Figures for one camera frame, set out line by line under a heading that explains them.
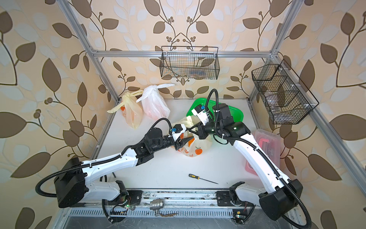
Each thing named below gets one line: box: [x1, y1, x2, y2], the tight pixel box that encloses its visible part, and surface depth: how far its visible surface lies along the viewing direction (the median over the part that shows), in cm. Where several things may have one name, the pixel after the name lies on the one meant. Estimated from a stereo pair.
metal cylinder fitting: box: [149, 198, 164, 211], surface depth 71 cm
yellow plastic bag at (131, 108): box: [107, 89, 144, 130], surface depth 100 cm
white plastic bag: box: [135, 83, 175, 120], surface depth 101 cm
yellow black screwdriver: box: [188, 173, 219, 185], surface depth 82 cm
